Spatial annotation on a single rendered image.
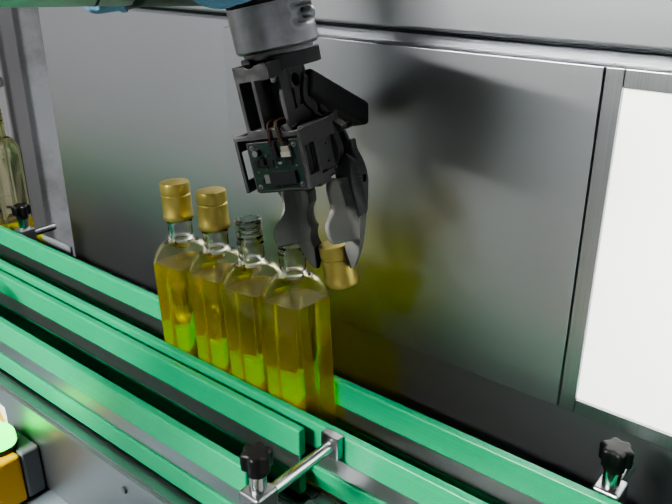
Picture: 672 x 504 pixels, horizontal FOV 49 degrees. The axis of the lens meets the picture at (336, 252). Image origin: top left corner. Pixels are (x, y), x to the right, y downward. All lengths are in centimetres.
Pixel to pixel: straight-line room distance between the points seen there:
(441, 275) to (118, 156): 62
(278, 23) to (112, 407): 46
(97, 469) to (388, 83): 54
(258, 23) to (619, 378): 46
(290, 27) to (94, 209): 76
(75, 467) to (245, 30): 57
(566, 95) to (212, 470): 48
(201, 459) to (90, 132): 67
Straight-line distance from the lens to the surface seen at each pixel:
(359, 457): 75
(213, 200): 81
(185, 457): 80
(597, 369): 76
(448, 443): 77
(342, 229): 69
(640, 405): 77
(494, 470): 76
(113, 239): 131
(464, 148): 75
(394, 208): 81
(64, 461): 100
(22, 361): 104
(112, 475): 90
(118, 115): 120
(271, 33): 65
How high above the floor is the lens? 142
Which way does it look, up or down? 23 degrees down
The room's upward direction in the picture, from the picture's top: straight up
